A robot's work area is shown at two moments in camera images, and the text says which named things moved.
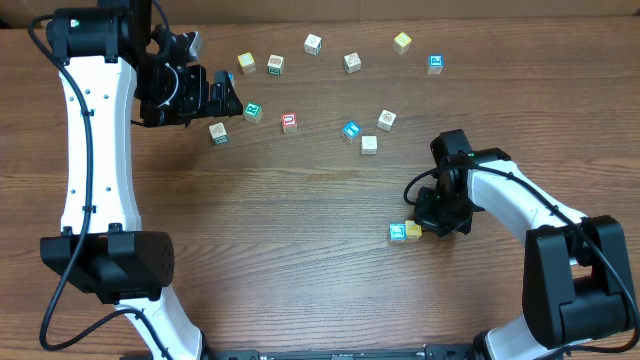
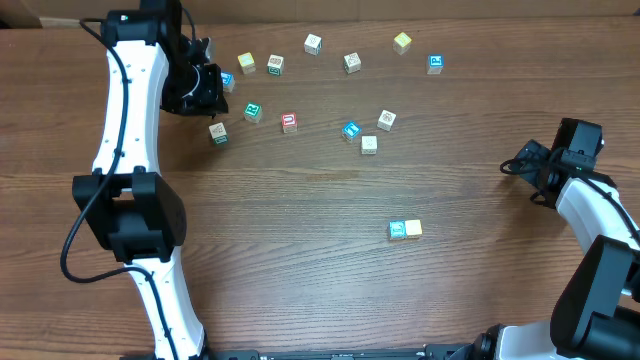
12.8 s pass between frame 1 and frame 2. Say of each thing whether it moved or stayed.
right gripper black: moved
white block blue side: stayed
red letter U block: stayed
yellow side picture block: stayed
